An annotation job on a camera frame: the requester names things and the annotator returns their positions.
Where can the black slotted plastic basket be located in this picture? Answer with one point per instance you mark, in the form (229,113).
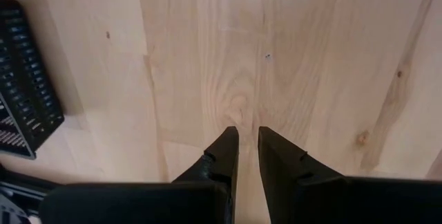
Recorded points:
(31,89)

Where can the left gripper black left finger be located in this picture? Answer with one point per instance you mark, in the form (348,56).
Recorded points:
(155,203)

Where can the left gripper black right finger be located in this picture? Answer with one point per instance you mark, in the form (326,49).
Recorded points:
(345,203)

